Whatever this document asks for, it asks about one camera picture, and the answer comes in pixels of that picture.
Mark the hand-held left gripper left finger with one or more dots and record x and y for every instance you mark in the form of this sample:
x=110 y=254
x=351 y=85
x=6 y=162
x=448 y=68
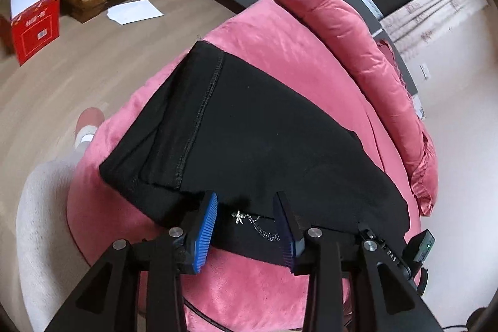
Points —
x=204 y=231

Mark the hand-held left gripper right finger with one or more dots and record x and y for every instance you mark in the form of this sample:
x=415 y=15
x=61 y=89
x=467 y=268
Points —
x=286 y=238

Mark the black pants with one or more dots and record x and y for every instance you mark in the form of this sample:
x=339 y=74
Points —
x=264 y=122

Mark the pink slipper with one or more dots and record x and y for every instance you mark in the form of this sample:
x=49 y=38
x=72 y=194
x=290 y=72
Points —
x=89 y=118

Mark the person's leg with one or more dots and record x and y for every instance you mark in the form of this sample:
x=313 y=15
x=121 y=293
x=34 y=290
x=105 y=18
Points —
x=42 y=219

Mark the dark pink ruffled pillow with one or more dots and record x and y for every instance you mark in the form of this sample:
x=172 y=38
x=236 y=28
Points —
x=389 y=57

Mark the pink duvet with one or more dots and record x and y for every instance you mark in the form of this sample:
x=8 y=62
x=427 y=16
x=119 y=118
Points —
x=342 y=36

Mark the patterned beige curtain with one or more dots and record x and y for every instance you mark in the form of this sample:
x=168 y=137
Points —
x=428 y=17

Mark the white paper sheet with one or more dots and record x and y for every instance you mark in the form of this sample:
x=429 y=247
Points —
x=134 y=11

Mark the red cardboard box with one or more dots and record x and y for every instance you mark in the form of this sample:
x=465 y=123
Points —
x=35 y=32

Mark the white wall socket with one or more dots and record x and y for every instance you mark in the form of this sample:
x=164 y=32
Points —
x=425 y=71

